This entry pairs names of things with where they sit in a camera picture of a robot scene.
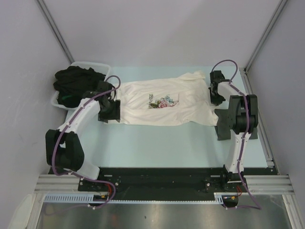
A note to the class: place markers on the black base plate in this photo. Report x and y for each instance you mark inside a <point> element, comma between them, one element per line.
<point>169,184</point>

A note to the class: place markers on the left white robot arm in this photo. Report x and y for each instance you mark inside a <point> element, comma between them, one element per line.
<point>64,152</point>

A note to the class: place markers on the white slotted cable duct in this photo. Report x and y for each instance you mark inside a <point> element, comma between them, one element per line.
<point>97,199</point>

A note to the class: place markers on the white plastic basket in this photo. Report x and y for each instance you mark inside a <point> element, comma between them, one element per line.
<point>97,67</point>

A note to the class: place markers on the white floral t-shirt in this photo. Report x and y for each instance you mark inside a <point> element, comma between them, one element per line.
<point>167,102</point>

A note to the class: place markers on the aluminium frame rail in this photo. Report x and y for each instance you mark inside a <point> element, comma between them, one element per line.
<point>257,185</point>

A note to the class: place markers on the folded dark grey t-shirt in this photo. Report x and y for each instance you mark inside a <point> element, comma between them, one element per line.
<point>237,122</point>

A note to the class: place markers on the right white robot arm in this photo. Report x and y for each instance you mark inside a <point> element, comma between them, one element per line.
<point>237,101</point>

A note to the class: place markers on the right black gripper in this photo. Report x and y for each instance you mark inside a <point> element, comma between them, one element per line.
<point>215,101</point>

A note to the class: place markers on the black t-shirt pile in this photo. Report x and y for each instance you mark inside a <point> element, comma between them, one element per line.
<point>73,82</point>

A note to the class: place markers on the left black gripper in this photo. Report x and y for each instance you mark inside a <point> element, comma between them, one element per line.
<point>115,114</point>

